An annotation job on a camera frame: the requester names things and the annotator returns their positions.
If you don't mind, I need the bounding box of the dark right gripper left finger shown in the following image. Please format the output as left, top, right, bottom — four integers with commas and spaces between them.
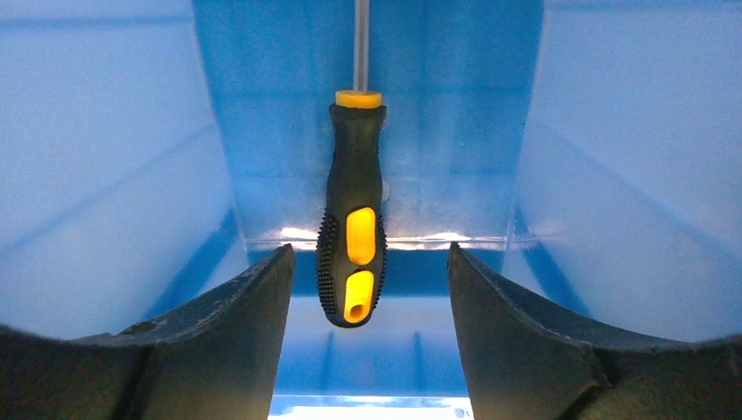
1, 245, 295, 419

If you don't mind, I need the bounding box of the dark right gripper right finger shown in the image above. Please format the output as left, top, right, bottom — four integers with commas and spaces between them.
447, 243, 741, 419

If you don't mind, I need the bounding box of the black yellow screwdriver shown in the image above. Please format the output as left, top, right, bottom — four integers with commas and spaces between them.
316, 1, 387, 328

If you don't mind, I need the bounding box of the blue plastic bin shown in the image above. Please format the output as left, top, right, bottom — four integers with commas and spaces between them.
1, 1, 741, 419

